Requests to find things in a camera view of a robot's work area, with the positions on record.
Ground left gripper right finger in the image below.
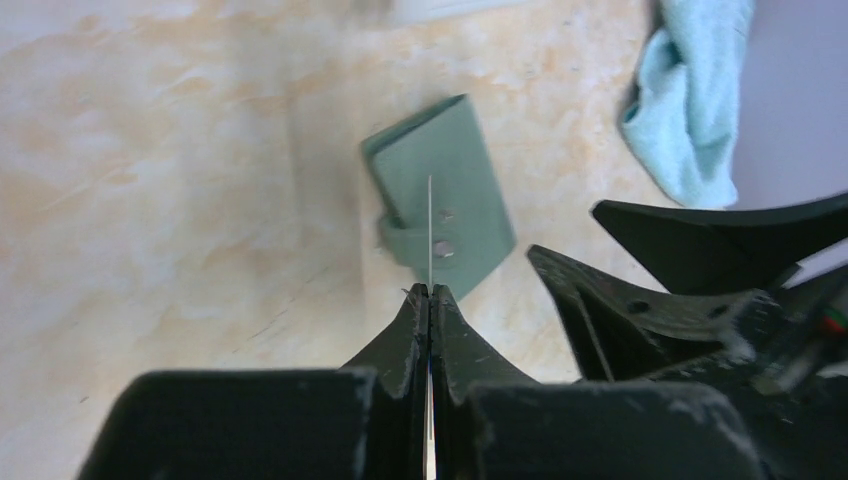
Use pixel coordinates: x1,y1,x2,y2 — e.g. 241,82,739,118
430,285,766,479

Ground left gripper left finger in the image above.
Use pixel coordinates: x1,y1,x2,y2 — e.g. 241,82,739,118
79,284,429,479

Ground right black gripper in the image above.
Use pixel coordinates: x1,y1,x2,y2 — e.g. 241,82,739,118
527,193,847,479

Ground yellow credit card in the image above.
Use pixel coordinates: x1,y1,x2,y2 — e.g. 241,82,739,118
427,175,434,293

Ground translucent white plastic bin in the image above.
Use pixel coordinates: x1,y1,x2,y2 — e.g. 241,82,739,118
390,0,523,24

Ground light blue towel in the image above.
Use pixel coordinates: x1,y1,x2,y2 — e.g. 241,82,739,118
619,0,756,209

